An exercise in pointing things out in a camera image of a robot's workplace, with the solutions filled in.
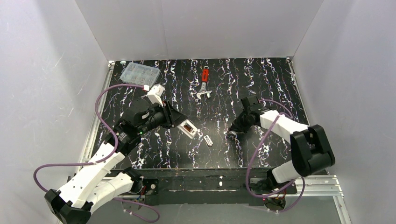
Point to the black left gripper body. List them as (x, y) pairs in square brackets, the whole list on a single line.
[(168, 114)]

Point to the clear plastic screw box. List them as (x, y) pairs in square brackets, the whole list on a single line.
[(138, 74)]

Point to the red handled adjustable wrench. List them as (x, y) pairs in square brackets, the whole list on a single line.
[(204, 81)]

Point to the white remote battery cover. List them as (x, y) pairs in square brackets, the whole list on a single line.
[(208, 140)]

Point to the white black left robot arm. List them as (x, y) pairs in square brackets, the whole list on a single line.
[(75, 202)]

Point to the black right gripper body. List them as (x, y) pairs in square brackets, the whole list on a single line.
[(242, 122)]

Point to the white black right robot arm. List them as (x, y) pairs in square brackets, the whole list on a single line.
[(311, 151)]

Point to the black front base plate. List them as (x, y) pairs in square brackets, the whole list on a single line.
[(199, 186)]

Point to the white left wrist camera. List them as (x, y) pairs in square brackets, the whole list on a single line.
[(154, 93)]

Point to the white remote control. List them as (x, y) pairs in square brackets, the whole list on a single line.
[(188, 128)]

